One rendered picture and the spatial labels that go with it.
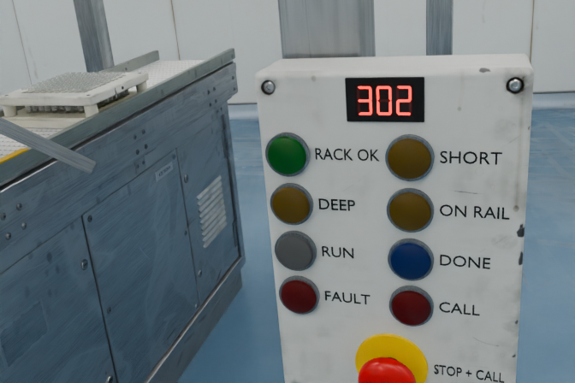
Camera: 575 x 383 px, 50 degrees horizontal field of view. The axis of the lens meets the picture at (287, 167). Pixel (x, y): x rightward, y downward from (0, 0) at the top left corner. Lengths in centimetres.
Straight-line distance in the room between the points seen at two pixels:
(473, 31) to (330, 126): 388
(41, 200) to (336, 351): 84
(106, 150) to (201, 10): 309
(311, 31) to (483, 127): 14
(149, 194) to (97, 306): 32
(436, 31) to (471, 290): 117
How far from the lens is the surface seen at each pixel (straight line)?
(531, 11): 431
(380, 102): 39
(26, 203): 120
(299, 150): 40
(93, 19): 187
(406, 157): 39
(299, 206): 42
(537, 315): 217
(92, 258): 146
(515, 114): 39
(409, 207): 40
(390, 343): 46
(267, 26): 431
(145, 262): 165
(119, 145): 142
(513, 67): 38
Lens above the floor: 118
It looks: 20 degrees down
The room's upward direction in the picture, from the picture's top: 5 degrees counter-clockwise
